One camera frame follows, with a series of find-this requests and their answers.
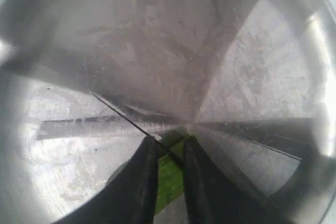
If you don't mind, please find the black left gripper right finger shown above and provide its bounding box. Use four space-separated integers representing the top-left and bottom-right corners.
183 136 289 223

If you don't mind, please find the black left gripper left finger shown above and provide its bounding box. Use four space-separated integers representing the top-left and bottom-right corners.
57 136 159 223

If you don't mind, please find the green cucumber piece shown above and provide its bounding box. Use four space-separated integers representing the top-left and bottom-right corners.
154 128 188 215

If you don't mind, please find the round stainless steel plate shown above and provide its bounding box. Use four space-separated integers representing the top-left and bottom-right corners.
1 0 335 223

